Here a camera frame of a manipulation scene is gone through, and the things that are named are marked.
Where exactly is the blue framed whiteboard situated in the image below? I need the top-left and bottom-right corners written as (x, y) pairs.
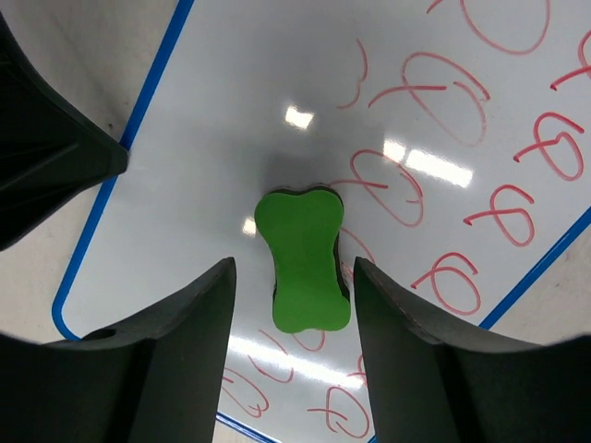
top-left (52, 1), bottom-right (590, 442)

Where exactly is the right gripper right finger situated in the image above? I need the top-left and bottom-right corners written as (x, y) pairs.
top-left (354, 258), bottom-right (590, 442)

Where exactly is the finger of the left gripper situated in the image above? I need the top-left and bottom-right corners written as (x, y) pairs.
top-left (1, 22), bottom-right (128, 249)

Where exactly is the green bone-shaped eraser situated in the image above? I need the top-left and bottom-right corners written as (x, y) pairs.
top-left (254, 185), bottom-right (351, 334)

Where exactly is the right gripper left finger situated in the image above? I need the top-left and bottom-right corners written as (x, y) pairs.
top-left (1, 257), bottom-right (236, 442)

